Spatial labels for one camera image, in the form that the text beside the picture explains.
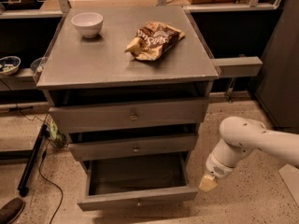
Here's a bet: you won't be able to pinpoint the grey side shelf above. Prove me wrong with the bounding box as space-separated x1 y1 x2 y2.
211 57 263 78
0 68 36 91

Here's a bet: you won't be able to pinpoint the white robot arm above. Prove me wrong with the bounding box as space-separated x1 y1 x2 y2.
199 117 299 192

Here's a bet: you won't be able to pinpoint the grey drawer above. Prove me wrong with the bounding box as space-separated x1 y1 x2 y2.
69 124 198 161
78 153 197 211
50 90 208 133

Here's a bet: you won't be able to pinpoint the dark shoe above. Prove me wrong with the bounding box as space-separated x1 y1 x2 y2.
0 198 25 224

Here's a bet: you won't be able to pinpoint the black pole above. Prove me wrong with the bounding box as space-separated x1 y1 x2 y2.
18 124 47 197

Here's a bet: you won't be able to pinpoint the clear glass cup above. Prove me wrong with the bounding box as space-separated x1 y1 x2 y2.
30 57 48 73

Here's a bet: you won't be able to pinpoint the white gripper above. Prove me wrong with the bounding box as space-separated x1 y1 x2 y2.
199 153 234 192

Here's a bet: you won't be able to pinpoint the brown chip bag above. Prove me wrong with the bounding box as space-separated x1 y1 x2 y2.
125 21 185 61

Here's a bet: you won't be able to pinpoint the grey side shelf left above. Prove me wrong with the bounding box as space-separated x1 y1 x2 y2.
0 68 36 91

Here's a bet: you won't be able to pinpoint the small patterned bowl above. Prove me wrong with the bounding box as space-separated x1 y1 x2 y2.
0 56 21 76

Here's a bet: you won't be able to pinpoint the grey middle drawer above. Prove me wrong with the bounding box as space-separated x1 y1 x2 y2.
69 124 198 161

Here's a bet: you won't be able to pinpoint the grey side shelf right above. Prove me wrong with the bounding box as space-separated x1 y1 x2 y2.
211 57 263 78

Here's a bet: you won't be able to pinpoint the black floor cable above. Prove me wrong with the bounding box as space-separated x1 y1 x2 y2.
0 77 64 224

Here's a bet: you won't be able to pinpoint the grey top drawer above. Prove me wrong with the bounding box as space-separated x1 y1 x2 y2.
50 90 208 133

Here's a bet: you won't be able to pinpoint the grey bottom drawer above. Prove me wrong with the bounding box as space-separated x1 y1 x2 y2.
78 153 197 211

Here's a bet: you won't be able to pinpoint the grey drawer cabinet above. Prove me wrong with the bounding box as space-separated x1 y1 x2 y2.
36 5 221 173

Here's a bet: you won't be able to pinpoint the green packet in basket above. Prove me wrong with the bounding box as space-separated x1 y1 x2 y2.
48 120 60 142

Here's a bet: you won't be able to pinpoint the white ceramic bowl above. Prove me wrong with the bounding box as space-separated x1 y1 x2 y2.
71 12 104 38

